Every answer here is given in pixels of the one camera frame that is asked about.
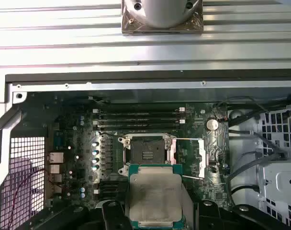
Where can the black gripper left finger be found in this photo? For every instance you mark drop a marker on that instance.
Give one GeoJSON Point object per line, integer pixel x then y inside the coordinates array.
{"type": "Point", "coordinates": [112, 218]}

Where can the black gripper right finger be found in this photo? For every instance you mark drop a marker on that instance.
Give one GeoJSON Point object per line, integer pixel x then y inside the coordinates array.
{"type": "Point", "coordinates": [255, 222]}

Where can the silver topped green CPU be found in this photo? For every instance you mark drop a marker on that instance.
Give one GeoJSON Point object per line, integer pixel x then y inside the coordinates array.
{"type": "Point", "coordinates": [155, 194]}

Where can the metal socket cover frame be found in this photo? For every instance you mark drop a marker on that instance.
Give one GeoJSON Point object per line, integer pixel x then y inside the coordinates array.
{"type": "Point", "coordinates": [201, 158]}

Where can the black RAM slot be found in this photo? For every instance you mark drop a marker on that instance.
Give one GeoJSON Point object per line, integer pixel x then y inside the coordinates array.
{"type": "Point", "coordinates": [109, 188]}
{"type": "Point", "coordinates": [109, 182]}
{"type": "Point", "coordinates": [136, 110]}
{"type": "Point", "coordinates": [136, 116]}
{"type": "Point", "coordinates": [109, 194]}
{"type": "Point", "coordinates": [109, 199]}
{"type": "Point", "coordinates": [136, 128]}
{"type": "Point", "coordinates": [136, 122]}

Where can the blue topped capacitor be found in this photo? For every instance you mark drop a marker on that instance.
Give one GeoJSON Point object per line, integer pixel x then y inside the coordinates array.
{"type": "Point", "coordinates": [82, 123]}
{"type": "Point", "coordinates": [82, 117]}
{"type": "Point", "coordinates": [82, 189]}
{"type": "Point", "coordinates": [82, 195]}

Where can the teal topped capacitor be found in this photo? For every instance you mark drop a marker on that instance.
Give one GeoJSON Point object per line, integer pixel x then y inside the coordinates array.
{"type": "Point", "coordinates": [95, 167]}
{"type": "Point", "coordinates": [95, 144]}
{"type": "Point", "coordinates": [95, 152]}
{"type": "Point", "coordinates": [95, 160]}

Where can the perforated metal disk bay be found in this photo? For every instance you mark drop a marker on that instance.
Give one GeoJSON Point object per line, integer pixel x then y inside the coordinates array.
{"type": "Point", "coordinates": [279, 175]}

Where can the large silver port block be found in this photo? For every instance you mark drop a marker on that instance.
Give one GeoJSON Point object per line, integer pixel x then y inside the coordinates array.
{"type": "Point", "coordinates": [56, 157]}

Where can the blue port connector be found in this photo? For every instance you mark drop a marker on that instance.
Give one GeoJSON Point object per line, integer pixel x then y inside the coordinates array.
{"type": "Point", "coordinates": [58, 140]}

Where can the green motherboard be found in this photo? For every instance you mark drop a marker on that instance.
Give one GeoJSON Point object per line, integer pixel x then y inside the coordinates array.
{"type": "Point", "coordinates": [188, 155]}

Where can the round silver coin battery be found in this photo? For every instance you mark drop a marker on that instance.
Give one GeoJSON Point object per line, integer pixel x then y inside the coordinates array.
{"type": "Point", "coordinates": [212, 124]}

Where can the round board screw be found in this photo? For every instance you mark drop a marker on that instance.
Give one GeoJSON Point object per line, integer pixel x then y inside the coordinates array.
{"type": "Point", "coordinates": [203, 111]}

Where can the grey metal PC case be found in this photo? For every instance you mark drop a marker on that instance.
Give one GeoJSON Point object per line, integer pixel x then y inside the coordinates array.
{"type": "Point", "coordinates": [160, 92]}

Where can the CPU socket with metal frame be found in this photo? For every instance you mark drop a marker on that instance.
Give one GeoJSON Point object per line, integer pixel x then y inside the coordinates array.
{"type": "Point", "coordinates": [148, 148]}

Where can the square brown base plate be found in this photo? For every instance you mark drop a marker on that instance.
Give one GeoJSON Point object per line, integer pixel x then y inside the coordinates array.
{"type": "Point", "coordinates": [131, 26]}

